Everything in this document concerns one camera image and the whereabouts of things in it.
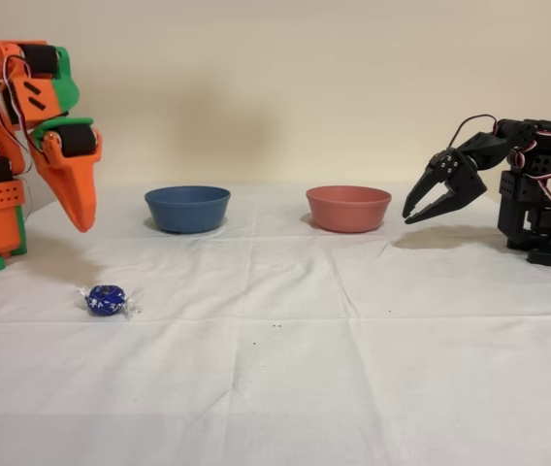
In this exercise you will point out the blue candy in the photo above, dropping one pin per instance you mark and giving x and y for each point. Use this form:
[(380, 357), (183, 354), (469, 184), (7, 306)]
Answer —
[(106, 298)]

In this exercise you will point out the green and orange gripper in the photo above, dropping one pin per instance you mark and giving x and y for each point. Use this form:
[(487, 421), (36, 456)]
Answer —
[(75, 171)]

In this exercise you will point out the blue bowl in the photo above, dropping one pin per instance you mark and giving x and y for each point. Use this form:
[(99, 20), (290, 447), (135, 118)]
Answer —
[(187, 209)]

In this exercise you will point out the white wrinkled tablecloth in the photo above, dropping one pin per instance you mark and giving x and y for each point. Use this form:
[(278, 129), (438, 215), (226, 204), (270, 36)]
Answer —
[(275, 388)]

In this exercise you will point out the pink bowl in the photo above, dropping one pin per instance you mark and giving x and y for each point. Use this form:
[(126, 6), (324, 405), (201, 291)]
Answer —
[(348, 209)]

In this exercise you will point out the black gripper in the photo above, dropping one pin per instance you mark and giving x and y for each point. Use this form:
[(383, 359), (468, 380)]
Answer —
[(461, 181)]

